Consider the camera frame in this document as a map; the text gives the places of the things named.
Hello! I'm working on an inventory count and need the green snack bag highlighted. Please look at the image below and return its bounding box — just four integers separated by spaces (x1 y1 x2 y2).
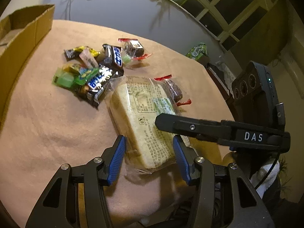
185 42 208 60

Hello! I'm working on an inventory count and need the dark cake clear red wrapper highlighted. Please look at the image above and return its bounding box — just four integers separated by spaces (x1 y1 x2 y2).
118 38 152 61

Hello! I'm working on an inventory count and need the dark brownie red-edged wrapper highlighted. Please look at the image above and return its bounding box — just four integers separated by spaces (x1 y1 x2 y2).
154 74 192 107

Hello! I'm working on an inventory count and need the green candy clear wrapper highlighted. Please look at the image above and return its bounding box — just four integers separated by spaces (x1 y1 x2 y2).
121 51 140 69

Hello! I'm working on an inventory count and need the black yellow snack packet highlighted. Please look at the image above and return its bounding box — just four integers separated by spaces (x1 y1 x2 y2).
64 46 101 60

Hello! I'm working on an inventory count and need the pink candy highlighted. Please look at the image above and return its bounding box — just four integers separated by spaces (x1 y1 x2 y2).
79 48 99 69

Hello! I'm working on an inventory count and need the green jelly cup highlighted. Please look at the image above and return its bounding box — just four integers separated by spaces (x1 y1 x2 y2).
53 68 75 89

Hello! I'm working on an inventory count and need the packaged sliced bread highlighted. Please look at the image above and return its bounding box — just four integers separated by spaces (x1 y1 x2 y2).
106 76 180 174

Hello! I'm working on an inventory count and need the black cable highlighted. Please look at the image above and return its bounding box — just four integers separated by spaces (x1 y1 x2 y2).
255 152 281 191

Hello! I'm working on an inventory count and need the brown cardboard box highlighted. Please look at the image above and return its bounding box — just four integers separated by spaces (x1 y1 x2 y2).
0 4 55 121

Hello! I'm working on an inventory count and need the blue white chocolate bar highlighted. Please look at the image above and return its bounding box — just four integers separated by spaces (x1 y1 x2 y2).
102 44 124 76

